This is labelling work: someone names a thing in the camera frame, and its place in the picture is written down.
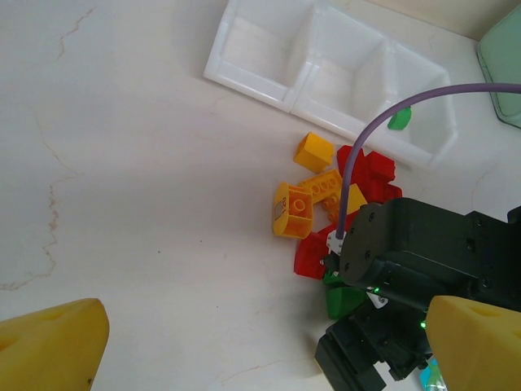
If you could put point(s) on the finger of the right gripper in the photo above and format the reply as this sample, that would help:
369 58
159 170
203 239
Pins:
346 358

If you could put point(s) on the yellow sloped lego brick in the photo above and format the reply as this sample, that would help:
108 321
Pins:
358 199

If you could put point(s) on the blue wet wipes packet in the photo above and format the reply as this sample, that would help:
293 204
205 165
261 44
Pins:
431 374

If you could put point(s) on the green lego brick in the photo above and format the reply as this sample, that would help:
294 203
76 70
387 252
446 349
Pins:
344 303
331 279
399 119

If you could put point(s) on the yellow lego brick with print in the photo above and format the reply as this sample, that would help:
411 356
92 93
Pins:
293 212

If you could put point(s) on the long yellow lego brick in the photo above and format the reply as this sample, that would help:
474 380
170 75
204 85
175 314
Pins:
321 187

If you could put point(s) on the white three-compartment tray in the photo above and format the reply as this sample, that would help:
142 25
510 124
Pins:
260 61

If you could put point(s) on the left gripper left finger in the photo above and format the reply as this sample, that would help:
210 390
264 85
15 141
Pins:
49 350

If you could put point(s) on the mint green case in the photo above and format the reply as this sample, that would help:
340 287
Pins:
502 61

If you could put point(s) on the red lego brick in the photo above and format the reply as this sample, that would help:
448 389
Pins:
311 256
342 156
386 191
380 165

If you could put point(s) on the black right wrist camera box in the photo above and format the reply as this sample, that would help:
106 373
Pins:
407 232

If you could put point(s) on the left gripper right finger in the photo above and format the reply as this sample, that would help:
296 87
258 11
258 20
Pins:
476 350

